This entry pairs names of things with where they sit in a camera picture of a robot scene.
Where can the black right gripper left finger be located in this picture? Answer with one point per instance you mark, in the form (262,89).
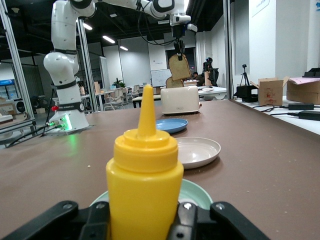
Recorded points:
(95,220)

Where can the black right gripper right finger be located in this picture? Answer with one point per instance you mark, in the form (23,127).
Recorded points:
(185,220)

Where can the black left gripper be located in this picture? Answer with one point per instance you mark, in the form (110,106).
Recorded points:
(178,31)

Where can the toasted bread slice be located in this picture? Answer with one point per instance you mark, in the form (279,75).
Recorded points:
(178,67)
(173,83)

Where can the yellow squeeze bottle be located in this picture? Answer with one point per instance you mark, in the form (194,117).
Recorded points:
(145,187)

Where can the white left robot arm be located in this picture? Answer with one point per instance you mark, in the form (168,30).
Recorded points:
(62,62)

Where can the mint green plate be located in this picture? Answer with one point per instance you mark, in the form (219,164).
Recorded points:
(195,197)

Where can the beige plate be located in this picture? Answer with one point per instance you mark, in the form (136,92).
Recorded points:
(197,152)

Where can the blue plate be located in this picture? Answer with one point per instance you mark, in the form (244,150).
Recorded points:
(172,125)

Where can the seated person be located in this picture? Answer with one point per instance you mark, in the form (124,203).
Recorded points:
(198,78)

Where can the whiteboard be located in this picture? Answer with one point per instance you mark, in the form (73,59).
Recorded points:
(160,78)

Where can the cream two-slot toaster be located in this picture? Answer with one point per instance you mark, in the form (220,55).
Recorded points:
(180,100)

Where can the ceiling strip light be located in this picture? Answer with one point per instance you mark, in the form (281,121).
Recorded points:
(123,48)
(87,26)
(108,39)

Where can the potted plant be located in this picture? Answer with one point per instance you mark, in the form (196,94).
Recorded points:
(119,83)

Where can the black tripod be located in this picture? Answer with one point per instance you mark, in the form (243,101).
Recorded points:
(244,75)

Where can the black case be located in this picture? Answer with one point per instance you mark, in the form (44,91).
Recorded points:
(246,93)

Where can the white office chair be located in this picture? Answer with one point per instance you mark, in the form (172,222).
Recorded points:
(116,98)

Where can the open cardboard box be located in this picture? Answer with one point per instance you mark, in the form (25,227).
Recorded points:
(271,92)

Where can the red emergency stop button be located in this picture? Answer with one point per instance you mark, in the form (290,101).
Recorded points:
(54,108)

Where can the cardboard box with pink sheet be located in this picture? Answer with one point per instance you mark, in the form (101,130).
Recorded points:
(303,91)

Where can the black power adapter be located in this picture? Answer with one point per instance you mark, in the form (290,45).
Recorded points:
(301,106)
(310,115)

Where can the blue drinks fridge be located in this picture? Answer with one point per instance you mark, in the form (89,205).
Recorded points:
(7,88)

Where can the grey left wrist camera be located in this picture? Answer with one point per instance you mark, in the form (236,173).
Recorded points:
(192,27)

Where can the aluminium frame post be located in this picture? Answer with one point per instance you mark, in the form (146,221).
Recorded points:
(86,62)
(227,50)
(17,65)

